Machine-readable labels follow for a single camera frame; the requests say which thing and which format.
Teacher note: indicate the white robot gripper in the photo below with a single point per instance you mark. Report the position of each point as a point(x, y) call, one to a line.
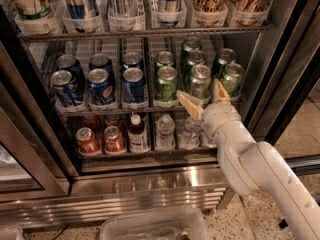
point(220, 118)

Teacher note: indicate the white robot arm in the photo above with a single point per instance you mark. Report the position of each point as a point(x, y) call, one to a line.
point(249, 165)

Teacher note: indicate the clear water bottle middle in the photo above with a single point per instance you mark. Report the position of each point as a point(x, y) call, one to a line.
point(189, 137)

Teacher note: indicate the clear water bottle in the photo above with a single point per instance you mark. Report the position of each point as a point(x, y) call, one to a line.
point(189, 137)
point(165, 127)
point(206, 141)

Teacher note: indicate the green soda can middle row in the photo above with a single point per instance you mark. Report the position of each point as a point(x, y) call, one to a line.
point(193, 58)

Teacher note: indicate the blue pepsi can front right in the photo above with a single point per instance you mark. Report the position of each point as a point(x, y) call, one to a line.
point(133, 86)

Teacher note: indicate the blue pepsi can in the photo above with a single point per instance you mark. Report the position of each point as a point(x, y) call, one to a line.
point(66, 88)
point(132, 60)
point(70, 63)
point(102, 61)
point(101, 86)
point(133, 86)

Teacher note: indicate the glass fridge door right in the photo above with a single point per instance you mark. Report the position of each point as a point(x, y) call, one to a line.
point(282, 61)

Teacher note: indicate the blue pepsi can rear right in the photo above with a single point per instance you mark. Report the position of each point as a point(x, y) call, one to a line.
point(132, 60)

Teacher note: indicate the gold tall can left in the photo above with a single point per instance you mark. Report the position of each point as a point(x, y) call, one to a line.
point(209, 12)

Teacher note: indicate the gold tall can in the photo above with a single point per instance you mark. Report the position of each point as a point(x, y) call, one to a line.
point(209, 12)
point(247, 12)

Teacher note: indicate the red soda can rear right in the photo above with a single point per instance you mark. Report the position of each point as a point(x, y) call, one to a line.
point(113, 120)

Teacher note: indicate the red soda can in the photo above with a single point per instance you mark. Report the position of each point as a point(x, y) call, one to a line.
point(113, 120)
point(87, 142)
point(113, 140)
point(93, 122)

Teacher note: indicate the red soda can front right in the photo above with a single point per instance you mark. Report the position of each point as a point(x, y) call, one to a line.
point(113, 140)

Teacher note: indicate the blue pepsi can front middle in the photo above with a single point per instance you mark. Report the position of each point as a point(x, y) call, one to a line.
point(101, 86)

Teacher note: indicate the gold tall can right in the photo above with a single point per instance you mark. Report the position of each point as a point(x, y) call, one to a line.
point(247, 12)

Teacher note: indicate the blue pepsi can rear middle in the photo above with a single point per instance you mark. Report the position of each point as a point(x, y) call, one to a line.
point(102, 61)

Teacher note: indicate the red soda can rear left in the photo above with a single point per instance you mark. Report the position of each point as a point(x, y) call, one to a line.
point(93, 122)

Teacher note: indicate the stainless steel fridge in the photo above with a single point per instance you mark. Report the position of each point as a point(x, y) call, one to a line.
point(65, 187)

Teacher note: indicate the red soda can front left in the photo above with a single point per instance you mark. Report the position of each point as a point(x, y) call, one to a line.
point(87, 142)

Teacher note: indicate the blue pepsi can front left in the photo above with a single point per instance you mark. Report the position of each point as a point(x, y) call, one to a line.
point(66, 88)

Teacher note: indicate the blue pepsi can rear left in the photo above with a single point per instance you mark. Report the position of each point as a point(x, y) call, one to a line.
point(70, 63)

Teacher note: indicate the blue silver tall can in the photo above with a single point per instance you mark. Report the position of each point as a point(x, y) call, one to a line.
point(82, 9)

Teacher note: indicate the clear water bottle right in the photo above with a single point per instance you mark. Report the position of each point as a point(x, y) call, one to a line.
point(206, 141)

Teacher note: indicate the clear water bottle left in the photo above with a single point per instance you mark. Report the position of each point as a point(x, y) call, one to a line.
point(165, 127)

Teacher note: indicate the brown drink bottle white label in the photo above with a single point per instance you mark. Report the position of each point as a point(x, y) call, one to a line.
point(138, 138)

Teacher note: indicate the clear plastic bin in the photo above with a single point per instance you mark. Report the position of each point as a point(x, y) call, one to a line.
point(158, 224)

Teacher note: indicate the black stand leg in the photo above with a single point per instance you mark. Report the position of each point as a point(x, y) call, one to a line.
point(283, 224)

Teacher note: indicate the small clear container corner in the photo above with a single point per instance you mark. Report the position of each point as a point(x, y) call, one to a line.
point(11, 233)

